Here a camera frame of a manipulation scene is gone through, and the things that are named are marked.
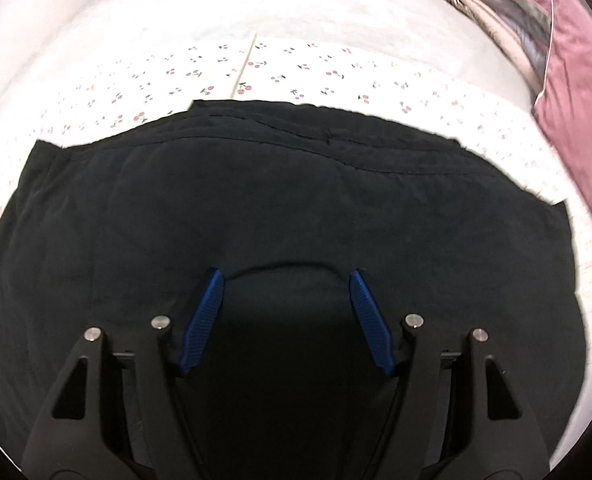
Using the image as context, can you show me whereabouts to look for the folded beige grey blankets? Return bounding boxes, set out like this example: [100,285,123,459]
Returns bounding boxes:
[445,0,551,94]

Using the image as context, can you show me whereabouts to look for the black coat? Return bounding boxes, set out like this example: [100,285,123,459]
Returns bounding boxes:
[0,101,586,479]

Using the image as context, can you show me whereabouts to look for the pink velvet pillow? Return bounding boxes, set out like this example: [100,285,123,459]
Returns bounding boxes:
[514,0,592,212]

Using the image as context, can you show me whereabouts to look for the cherry print bed mat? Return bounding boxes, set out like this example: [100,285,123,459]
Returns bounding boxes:
[0,32,592,247]

